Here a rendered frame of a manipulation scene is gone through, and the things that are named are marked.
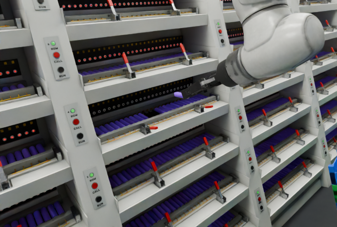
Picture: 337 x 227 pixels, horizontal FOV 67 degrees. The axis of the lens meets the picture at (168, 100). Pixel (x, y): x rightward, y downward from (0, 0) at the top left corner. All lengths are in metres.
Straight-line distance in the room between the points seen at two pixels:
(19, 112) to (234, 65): 0.57
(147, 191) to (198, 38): 0.70
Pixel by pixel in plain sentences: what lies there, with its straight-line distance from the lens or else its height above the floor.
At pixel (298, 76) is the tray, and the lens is 1.67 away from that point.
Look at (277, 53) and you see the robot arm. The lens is 0.55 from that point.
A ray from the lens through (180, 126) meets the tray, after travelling 0.97.
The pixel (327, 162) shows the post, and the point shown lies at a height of 0.15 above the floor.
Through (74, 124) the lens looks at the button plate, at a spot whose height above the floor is 0.85.
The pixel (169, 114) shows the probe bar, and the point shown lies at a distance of 0.99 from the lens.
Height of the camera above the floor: 0.91
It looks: 5 degrees down
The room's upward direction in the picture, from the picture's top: 14 degrees counter-clockwise
